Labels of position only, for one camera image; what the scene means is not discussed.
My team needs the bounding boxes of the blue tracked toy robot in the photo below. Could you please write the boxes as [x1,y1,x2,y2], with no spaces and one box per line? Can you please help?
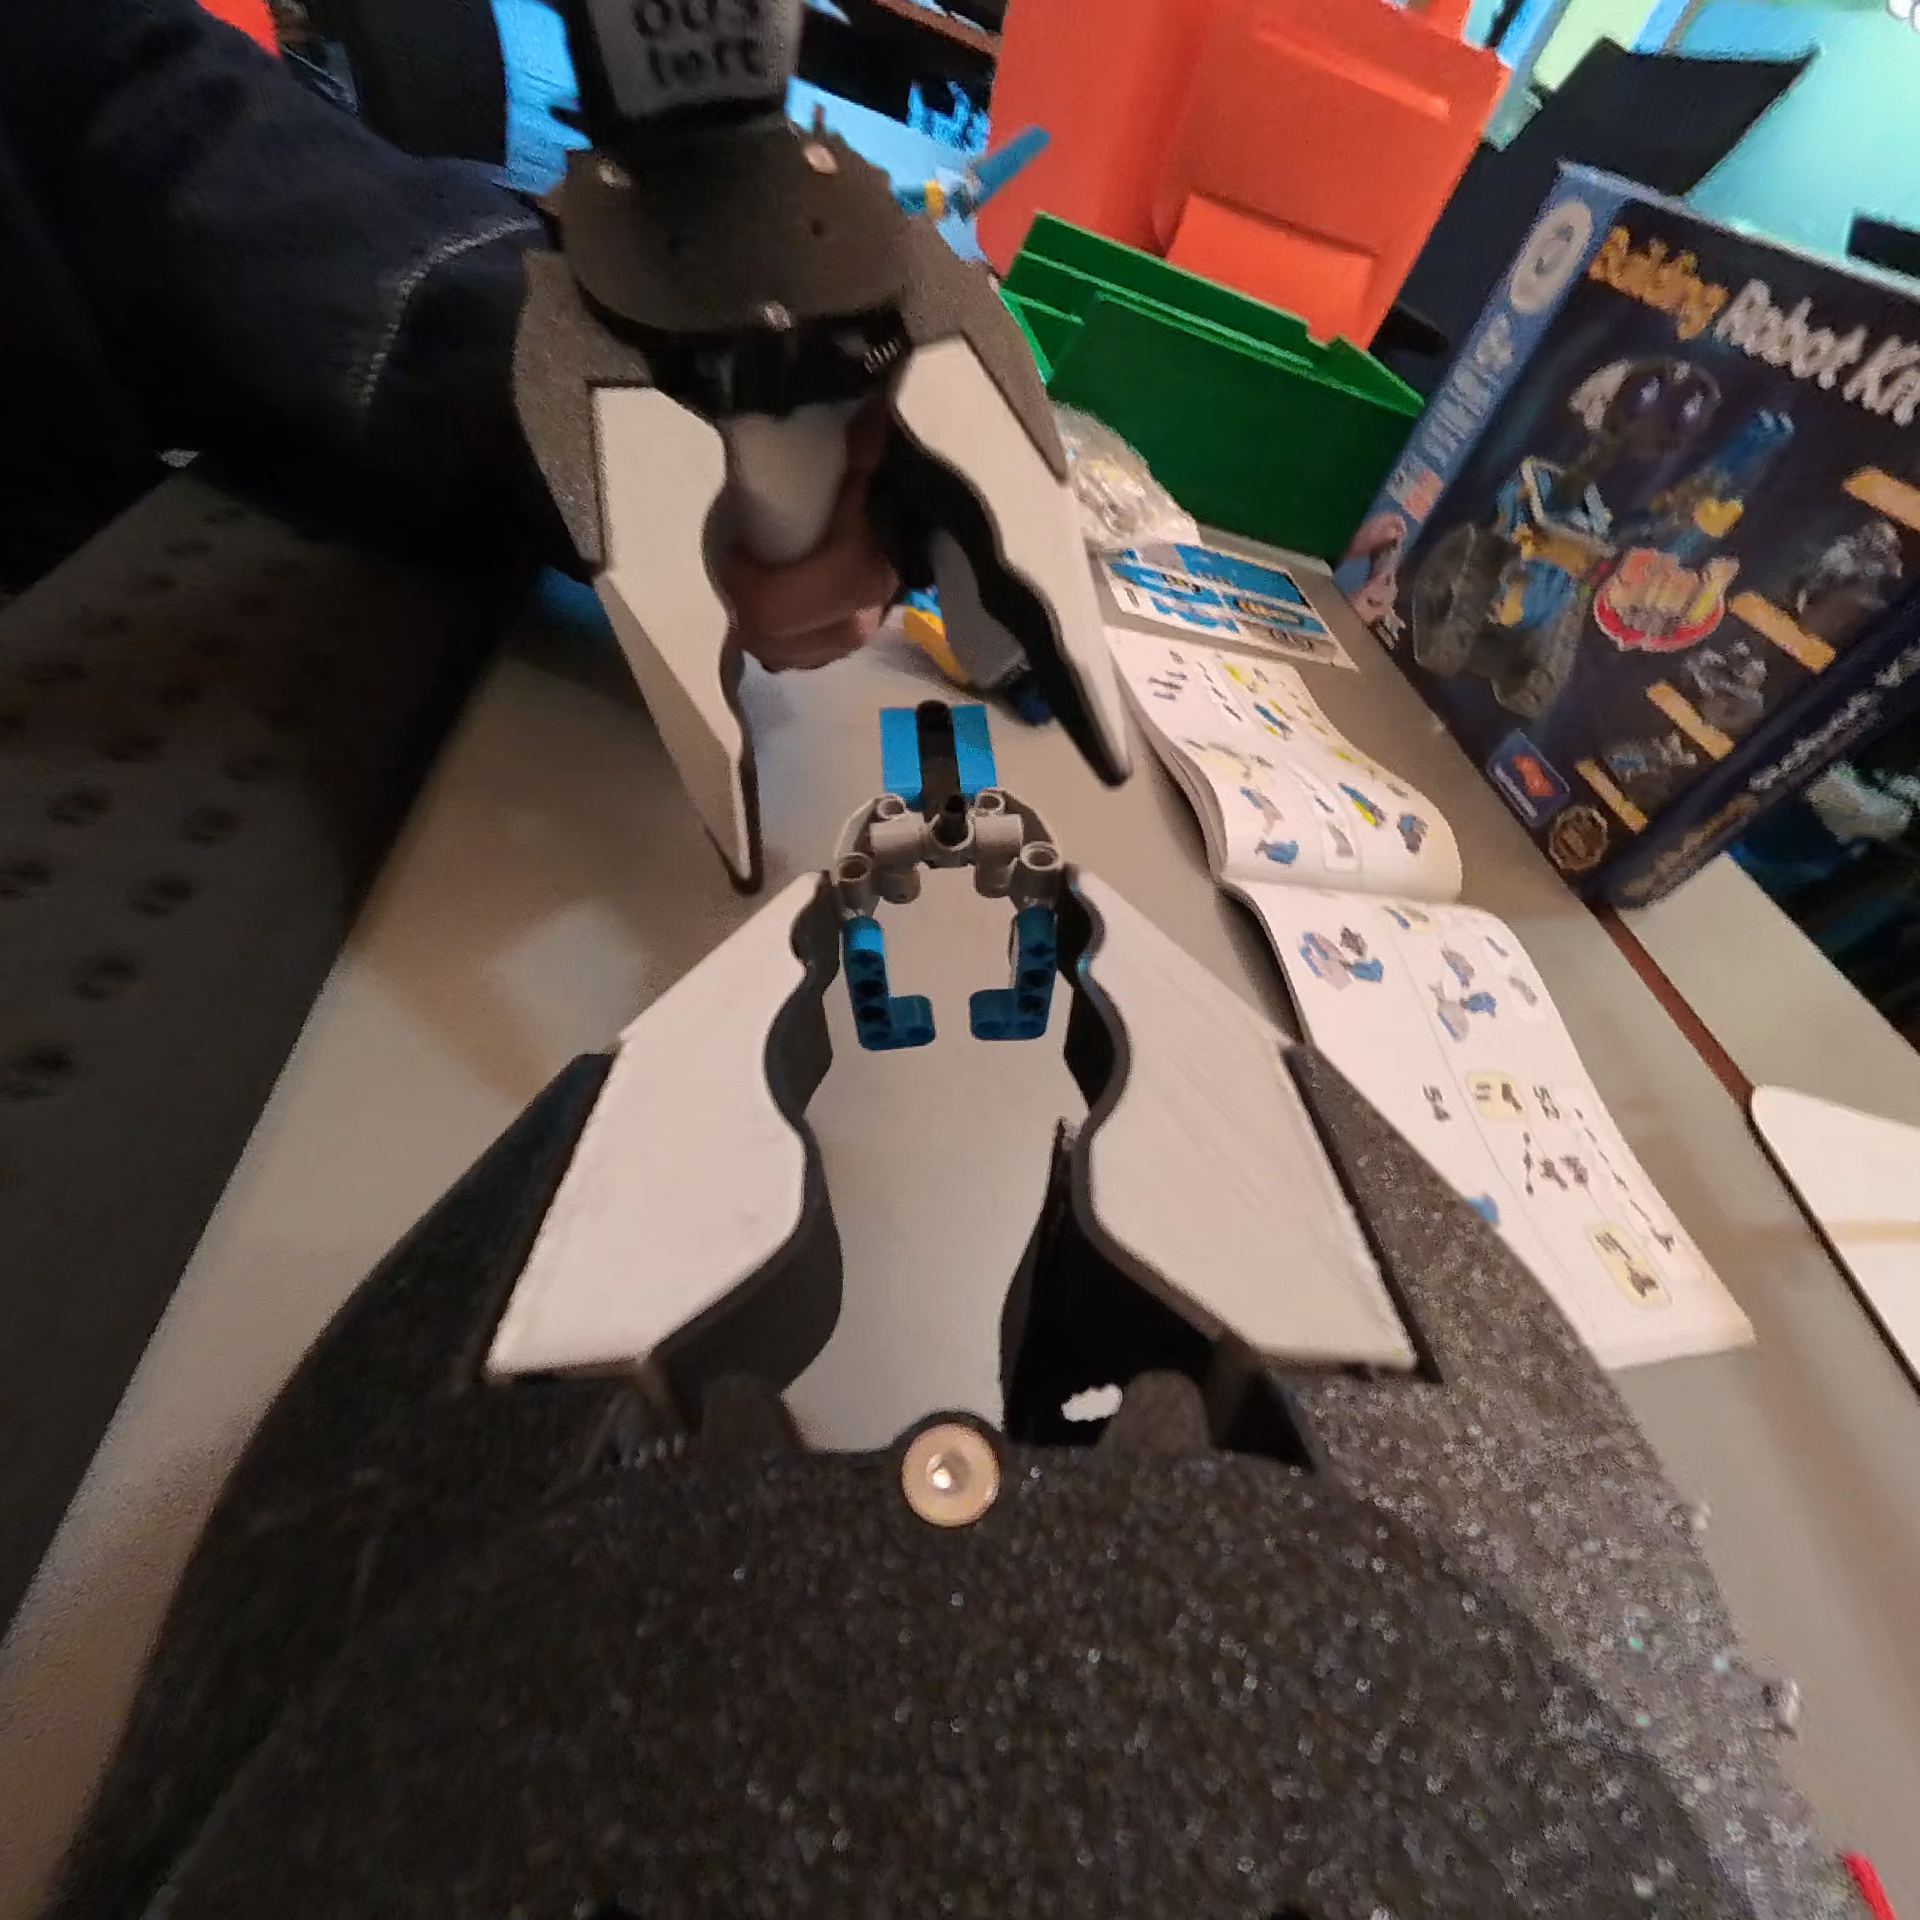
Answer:
[900,126,1052,229]

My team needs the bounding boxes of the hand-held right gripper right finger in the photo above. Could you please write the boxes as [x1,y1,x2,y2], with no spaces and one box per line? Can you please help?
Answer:
[1001,865,1424,1380]

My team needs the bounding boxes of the grey panel brick assembly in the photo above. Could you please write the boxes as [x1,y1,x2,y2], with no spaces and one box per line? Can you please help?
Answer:
[828,786,941,1053]

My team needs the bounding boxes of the blue sticker sheet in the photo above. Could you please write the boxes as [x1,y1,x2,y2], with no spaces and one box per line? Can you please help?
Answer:
[1094,540,1359,670]

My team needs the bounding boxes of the robot kit box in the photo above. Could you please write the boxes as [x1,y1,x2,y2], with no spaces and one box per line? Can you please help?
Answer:
[1334,156,1920,911]

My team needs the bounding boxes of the blue yellow black brick assembly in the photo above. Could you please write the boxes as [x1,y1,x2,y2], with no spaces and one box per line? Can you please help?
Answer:
[900,585,1056,732]

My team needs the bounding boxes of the large clear plastic bag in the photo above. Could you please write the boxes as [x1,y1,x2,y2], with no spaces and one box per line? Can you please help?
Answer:
[1056,404,1202,550]

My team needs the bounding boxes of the green plastic bin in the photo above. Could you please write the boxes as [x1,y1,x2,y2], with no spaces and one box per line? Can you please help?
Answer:
[995,211,1427,565]

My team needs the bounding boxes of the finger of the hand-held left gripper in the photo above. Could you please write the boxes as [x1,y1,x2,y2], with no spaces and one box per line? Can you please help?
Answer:
[587,385,767,899]
[891,343,1133,790]

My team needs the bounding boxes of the instruction booklet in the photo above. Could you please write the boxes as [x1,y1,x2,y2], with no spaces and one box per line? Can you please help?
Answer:
[1110,622,1757,1371]

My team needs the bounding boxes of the person's left forearm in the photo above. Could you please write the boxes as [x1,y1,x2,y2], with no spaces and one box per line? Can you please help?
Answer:
[0,0,587,591]

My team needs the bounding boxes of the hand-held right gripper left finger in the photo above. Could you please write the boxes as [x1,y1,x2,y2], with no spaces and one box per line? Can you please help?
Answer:
[481,866,846,1387]

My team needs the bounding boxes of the orange felt bag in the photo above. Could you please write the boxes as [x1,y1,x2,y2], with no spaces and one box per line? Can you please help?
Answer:
[974,0,1513,355]

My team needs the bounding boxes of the person's left hand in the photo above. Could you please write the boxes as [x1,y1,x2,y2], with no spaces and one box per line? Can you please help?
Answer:
[716,447,906,673]

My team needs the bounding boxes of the grey blue brick assembly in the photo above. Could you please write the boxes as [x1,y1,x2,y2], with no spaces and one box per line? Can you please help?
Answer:
[944,786,1080,1044]

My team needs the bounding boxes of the black office chair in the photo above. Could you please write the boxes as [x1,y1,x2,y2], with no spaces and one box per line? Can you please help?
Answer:
[1402,37,1823,392]

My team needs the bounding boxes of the grey desk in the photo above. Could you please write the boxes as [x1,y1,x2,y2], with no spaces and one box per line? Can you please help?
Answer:
[0,510,1920,1920]

